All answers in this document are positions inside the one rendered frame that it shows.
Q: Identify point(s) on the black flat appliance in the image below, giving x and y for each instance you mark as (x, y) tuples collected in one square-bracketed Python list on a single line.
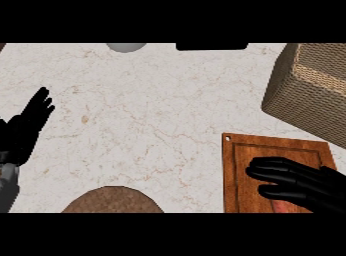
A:
[(212, 46)]

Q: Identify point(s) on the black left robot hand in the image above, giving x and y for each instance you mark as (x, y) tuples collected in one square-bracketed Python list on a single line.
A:
[(22, 133)]

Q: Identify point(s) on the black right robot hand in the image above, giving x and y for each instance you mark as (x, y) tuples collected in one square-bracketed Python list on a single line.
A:
[(310, 185)]

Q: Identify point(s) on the reddish sweet potato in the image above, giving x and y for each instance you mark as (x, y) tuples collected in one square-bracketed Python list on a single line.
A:
[(282, 207)]

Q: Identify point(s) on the tan wicker basket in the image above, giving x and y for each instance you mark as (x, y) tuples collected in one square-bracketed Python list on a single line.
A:
[(324, 96)]

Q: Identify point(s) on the brown round wooden object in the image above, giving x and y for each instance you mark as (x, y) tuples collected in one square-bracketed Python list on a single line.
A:
[(113, 201)]

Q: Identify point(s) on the grey round object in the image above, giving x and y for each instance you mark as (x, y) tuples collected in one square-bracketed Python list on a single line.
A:
[(127, 47)]

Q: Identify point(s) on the brown wooden cutting board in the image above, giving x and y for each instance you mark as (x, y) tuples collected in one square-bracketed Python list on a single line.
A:
[(245, 173)]

